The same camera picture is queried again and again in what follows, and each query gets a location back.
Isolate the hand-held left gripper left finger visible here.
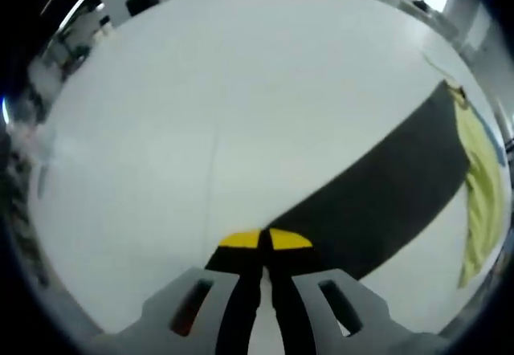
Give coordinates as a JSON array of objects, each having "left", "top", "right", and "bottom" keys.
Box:
[{"left": 91, "top": 228, "right": 263, "bottom": 355}]

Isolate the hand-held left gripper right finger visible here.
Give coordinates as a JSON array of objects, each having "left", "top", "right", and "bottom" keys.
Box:
[{"left": 264, "top": 227, "right": 445, "bottom": 355}]

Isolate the yellow grey blue garment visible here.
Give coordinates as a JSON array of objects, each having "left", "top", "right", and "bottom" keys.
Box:
[{"left": 263, "top": 78, "right": 508, "bottom": 291}]

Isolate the black cabinet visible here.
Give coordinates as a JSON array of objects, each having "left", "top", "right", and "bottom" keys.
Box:
[{"left": 126, "top": 0, "right": 157, "bottom": 17}]

